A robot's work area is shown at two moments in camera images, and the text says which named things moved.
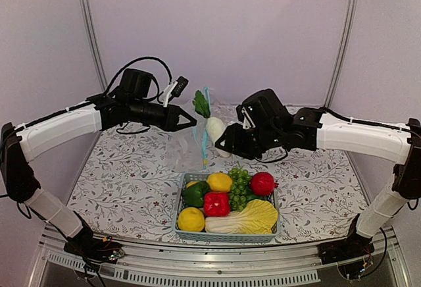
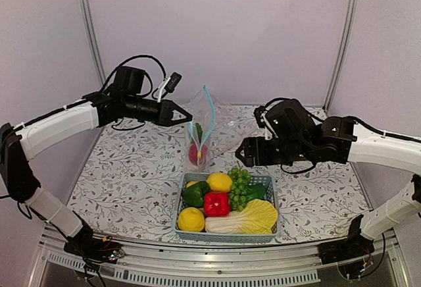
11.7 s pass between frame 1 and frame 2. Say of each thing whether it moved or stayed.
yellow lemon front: stayed
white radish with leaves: moved
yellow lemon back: stayed
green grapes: stayed
